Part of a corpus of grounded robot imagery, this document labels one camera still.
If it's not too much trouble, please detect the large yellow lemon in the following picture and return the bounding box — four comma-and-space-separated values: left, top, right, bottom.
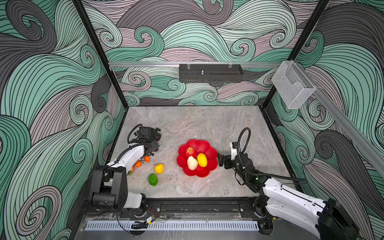
197, 153, 208, 168

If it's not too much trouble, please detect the red flower-shaped fruit bowl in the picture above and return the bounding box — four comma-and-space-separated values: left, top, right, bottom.
177, 139, 218, 178

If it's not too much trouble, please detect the beige garlic bulb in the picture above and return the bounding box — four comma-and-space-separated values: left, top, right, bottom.
187, 156, 199, 171

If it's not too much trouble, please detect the red apple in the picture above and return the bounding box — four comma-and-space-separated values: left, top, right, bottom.
186, 147, 196, 158

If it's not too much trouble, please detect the green lime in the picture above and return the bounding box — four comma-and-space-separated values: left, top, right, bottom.
148, 174, 159, 186

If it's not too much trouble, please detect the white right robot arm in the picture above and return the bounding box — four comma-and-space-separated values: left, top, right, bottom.
218, 154, 360, 240

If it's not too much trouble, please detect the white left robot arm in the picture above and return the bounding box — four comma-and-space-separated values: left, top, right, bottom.
89, 124, 161, 211

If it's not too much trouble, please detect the small yellow lemon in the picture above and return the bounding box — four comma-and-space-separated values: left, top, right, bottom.
154, 164, 165, 174

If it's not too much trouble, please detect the red peach with leaf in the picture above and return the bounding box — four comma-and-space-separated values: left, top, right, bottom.
127, 166, 135, 176

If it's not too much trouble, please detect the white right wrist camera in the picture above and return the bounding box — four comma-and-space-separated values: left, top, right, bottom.
230, 142, 238, 161

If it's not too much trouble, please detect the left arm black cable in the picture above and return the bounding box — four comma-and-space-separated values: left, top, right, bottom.
115, 123, 145, 163

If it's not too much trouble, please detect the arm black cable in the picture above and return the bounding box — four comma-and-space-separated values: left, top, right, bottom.
235, 127, 308, 185
115, 123, 145, 163

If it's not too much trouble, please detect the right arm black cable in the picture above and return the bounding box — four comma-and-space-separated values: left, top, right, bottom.
235, 127, 308, 185

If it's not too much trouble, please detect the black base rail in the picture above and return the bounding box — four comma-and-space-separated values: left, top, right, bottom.
82, 197, 277, 220

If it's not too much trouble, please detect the black perforated wall tray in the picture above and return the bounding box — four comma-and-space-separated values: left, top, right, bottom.
179, 65, 244, 86

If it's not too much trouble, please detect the aluminium rail back wall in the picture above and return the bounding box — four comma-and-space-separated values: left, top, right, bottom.
108, 61, 281, 68

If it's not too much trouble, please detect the aluminium rail wall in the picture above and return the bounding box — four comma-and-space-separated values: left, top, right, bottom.
297, 64, 384, 175
108, 61, 281, 68

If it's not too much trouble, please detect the clear plastic wall bin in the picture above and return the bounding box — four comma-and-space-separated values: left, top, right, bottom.
272, 61, 316, 109

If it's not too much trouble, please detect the white slotted cable duct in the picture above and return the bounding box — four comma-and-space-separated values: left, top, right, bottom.
85, 220, 259, 232

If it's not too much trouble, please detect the black frame post left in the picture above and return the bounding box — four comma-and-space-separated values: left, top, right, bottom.
72, 0, 129, 112

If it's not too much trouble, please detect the black frame post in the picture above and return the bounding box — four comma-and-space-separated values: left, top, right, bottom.
72, 0, 129, 112
261, 0, 329, 111

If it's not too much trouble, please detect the black frame post right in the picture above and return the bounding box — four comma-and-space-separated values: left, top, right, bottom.
261, 0, 329, 111

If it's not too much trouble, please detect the aluminium rail right wall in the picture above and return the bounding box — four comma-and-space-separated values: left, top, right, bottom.
297, 64, 384, 175

